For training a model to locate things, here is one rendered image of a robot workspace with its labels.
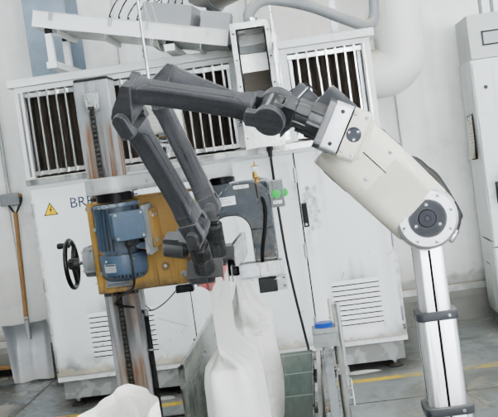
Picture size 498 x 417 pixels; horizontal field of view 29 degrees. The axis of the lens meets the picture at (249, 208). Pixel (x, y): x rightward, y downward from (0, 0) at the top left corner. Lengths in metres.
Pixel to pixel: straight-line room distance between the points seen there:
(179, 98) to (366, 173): 0.49
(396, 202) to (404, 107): 4.83
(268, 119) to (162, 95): 0.27
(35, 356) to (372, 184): 5.25
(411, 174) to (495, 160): 4.32
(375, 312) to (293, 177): 0.97
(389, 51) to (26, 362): 3.46
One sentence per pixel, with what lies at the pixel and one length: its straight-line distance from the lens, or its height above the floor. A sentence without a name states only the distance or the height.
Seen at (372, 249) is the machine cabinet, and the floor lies 0.75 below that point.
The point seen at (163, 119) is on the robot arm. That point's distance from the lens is 2.91.
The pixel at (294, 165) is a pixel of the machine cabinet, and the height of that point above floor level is 1.33.
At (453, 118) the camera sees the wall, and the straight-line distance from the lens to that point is 7.33.
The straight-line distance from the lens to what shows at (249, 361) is 2.90.
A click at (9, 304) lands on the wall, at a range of 7.69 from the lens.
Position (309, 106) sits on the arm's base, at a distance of 2.27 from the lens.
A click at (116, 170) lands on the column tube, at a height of 1.43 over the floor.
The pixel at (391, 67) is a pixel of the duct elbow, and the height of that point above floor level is 1.86.
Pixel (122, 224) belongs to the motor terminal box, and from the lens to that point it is 3.02.
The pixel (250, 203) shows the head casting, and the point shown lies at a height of 1.27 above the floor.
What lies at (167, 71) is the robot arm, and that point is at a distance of 2.90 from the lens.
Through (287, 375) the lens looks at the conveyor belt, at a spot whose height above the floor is 0.38.
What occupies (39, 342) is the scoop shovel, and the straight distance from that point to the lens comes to 7.40.
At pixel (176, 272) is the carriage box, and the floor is 1.07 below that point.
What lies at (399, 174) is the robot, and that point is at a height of 1.32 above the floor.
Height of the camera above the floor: 1.42
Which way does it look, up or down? 3 degrees down
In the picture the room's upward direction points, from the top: 8 degrees counter-clockwise
